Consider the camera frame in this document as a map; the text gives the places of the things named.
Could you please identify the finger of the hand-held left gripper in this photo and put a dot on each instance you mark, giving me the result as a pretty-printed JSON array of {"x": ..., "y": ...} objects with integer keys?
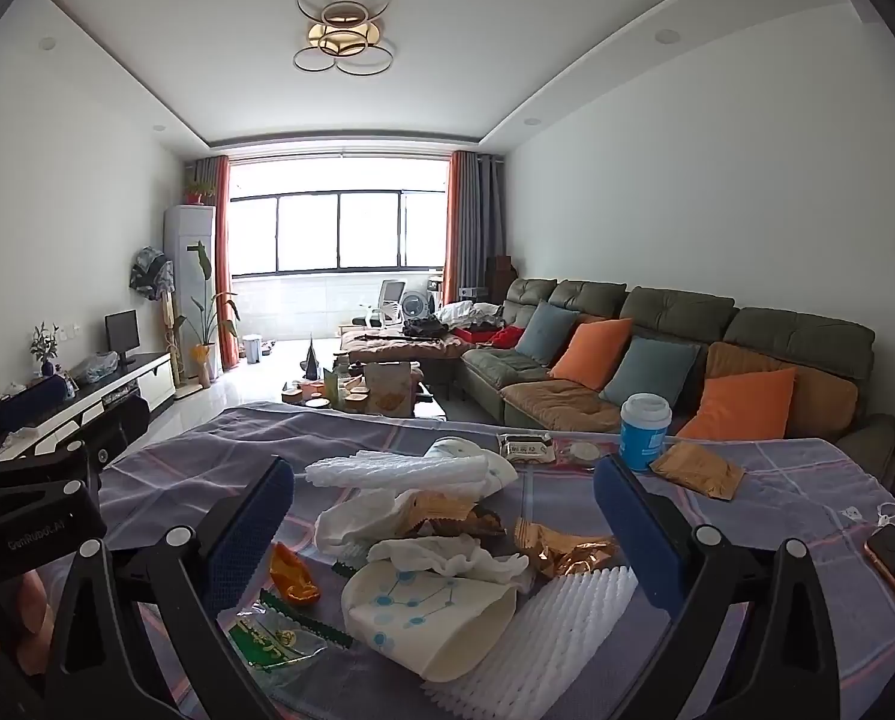
[
  {"x": 117, "y": 427},
  {"x": 31, "y": 399}
]

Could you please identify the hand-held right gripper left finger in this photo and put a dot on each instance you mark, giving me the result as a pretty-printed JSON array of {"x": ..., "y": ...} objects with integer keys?
[{"x": 249, "y": 532}]

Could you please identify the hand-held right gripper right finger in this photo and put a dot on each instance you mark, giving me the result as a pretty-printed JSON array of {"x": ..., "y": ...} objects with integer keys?
[{"x": 642, "y": 532}]

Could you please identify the orange peel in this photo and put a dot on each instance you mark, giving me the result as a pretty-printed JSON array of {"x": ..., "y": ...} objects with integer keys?
[{"x": 294, "y": 581}]

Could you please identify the white tissue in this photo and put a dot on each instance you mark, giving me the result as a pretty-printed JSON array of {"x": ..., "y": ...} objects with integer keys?
[
  {"x": 455, "y": 551},
  {"x": 350, "y": 521}
]

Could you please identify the white blue-dotted paper cup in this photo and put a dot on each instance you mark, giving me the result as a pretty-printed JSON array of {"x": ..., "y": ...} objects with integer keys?
[{"x": 432, "y": 630}]

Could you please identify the person's left hand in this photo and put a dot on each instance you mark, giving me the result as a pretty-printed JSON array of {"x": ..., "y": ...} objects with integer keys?
[{"x": 27, "y": 600}]

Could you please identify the plant in blue vase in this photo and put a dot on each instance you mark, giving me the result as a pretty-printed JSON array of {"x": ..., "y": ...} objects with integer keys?
[{"x": 44, "y": 349}]

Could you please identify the white and black cabinet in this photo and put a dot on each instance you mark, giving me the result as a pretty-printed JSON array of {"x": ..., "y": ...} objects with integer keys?
[{"x": 147, "y": 382}]

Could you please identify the clear plastic bag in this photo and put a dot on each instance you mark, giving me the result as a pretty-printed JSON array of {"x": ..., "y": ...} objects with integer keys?
[{"x": 95, "y": 367}]

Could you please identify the gold foil wrapper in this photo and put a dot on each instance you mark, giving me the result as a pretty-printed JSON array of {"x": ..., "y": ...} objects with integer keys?
[{"x": 560, "y": 544}]

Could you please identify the brown paper packet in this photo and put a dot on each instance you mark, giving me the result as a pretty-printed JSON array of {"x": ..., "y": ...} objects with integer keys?
[{"x": 699, "y": 469}]

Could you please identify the blue cup with white lid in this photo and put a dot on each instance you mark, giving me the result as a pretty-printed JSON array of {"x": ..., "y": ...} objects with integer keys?
[{"x": 642, "y": 442}]

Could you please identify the black monitor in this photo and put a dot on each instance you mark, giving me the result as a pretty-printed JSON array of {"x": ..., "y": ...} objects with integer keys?
[{"x": 121, "y": 331}]

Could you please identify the small round white lid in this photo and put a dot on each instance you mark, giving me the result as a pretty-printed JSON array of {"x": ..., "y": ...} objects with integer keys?
[{"x": 585, "y": 453}]

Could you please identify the yellow floor vase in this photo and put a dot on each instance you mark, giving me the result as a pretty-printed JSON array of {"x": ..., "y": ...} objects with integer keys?
[{"x": 204, "y": 364}]

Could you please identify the green snack wrapper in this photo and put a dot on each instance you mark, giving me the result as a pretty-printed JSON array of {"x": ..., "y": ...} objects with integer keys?
[{"x": 275, "y": 637}]

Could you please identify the purple plaid tablecloth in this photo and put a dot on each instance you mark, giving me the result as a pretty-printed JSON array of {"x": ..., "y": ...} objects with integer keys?
[{"x": 755, "y": 540}]

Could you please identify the white foam net sleeve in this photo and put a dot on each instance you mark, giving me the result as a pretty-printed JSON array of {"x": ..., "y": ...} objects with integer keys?
[
  {"x": 395, "y": 471},
  {"x": 560, "y": 615}
]

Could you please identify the small silver box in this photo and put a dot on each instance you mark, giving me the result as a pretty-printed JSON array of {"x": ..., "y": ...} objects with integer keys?
[{"x": 526, "y": 446}]

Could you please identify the tall leafy plant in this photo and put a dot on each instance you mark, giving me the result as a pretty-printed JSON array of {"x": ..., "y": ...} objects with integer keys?
[{"x": 211, "y": 307}]

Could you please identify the brown sofa seat pad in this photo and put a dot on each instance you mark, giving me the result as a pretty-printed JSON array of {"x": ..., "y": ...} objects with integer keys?
[{"x": 560, "y": 401}]

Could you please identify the small white bin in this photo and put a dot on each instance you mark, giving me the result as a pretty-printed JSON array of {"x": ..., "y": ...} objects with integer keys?
[{"x": 252, "y": 349}]

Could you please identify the covered standing fan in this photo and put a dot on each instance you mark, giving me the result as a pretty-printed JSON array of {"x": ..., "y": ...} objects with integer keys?
[{"x": 151, "y": 274}]

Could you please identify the orange cushion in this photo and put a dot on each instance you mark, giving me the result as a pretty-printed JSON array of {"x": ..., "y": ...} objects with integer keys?
[
  {"x": 594, "y": 352},
  {"x": 740, "y": 405}
]

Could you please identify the blue-grey cushion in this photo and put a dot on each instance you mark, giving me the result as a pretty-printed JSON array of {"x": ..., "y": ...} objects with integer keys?
[
  {"x": 646, "y": 371},
  {"x": 545, "y": 330}
]

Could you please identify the group of wooden-lid jars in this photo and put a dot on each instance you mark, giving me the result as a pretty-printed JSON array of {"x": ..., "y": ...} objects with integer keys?
[{"x": 335, "y": 390}]

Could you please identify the white standing air conditioner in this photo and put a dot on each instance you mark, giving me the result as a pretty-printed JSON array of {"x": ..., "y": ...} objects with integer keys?
[{"x": 189, "y": 255}]

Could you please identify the brown snack wrapper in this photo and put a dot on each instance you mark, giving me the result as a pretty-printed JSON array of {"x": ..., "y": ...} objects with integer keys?
[{"x": 447, "y": 508}]

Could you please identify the orange and grey curtain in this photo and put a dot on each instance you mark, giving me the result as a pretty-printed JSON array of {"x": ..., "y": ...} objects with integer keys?
[
  {"x": 466, "y": 225},
  {"x": 219, "y": 255}
]

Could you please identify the brown paper bag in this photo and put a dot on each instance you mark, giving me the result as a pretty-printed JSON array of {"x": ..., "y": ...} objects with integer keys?
[{"x": 387, "y": 386}]

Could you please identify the coffee table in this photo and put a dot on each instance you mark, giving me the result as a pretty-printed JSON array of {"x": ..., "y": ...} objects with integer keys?
[{"x": 425, "y": 409}]

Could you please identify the brown cushion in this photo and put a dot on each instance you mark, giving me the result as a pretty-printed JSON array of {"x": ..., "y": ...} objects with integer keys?
[{"x": 822, "y": 397}]

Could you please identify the green sofa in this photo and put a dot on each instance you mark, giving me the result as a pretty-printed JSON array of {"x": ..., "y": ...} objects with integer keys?
[{"x": 680, "y": 307}]

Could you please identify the brown padded daybed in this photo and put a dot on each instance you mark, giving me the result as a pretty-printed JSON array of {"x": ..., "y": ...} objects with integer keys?
[{"x": 402, "y": 351}]

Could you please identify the red cloth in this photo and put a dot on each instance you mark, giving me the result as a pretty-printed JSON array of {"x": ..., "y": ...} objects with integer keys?
[{"x": 504, "y": 336}]

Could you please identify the small potted plant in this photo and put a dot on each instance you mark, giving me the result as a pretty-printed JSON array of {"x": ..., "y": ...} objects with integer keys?
[{"x": 200, "y": 191}]

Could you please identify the black bag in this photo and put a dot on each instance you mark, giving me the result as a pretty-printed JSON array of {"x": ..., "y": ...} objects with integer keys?
[{"x": 425, "y": 326}]

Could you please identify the white chair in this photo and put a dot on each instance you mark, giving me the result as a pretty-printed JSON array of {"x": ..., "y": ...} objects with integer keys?
[{"x": 391, "y": 300}]

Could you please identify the white round-door appliance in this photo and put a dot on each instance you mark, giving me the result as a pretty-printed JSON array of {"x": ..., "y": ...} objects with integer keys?
[{"x": 417, "y": 307}]

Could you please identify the white clothes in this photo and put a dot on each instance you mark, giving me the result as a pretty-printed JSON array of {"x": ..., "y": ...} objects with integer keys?
[{"x": 462, "y": 311}]

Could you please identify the brown cabinet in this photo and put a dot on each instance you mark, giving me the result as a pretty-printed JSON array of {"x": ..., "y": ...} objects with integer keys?
[{"x": 500, "y": 270}]

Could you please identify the large window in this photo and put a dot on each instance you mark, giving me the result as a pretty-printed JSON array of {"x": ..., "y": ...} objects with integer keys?
[{"x": 342, "y": 225}]

